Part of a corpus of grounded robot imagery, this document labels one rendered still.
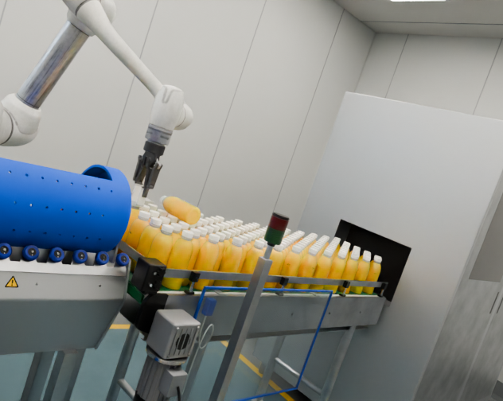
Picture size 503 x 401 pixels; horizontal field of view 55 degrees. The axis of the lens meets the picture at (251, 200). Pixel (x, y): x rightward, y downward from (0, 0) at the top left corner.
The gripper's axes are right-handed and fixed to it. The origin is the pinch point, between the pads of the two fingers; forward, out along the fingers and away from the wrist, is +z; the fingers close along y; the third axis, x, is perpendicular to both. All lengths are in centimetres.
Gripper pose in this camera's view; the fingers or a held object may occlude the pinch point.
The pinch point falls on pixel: (138, 195)
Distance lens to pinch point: 182.4
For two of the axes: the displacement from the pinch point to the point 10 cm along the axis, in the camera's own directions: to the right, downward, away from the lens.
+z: -3.3, 9.4, 1.0
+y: 6.7, 3.1, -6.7
